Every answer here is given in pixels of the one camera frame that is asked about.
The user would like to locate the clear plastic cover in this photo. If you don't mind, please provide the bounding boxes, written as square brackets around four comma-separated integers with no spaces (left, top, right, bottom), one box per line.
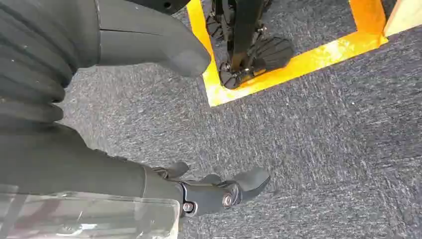
[0,184,182,239]

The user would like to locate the black rounded robot shell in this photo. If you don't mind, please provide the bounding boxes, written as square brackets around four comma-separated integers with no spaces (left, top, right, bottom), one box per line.
[126,0,192,16]

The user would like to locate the black ribbed robot foot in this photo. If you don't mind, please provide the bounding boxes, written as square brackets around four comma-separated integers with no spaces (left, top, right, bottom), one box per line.
[218,35,295,90]

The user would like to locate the yellow floor tape strip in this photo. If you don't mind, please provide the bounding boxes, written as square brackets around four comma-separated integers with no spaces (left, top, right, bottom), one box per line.
[186,0,228,108]
[204,31,390,108]
[348,0,387,36]

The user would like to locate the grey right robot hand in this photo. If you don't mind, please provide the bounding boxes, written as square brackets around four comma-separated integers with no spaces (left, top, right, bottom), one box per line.
[0,0,272,219]

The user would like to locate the ribbed grey right arm sleeve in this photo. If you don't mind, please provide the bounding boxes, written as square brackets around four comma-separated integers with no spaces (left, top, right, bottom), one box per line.
[0,0,101,128]

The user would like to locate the pale wooden board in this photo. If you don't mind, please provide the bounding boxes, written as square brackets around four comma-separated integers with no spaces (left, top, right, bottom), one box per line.
[383,0,422,37]

